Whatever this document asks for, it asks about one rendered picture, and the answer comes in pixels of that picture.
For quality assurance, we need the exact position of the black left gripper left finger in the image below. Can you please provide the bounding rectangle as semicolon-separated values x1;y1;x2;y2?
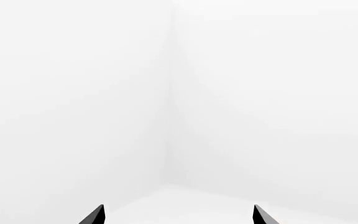
78;203;106;224

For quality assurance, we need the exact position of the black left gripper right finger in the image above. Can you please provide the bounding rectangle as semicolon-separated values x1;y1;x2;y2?
252;203;280;224

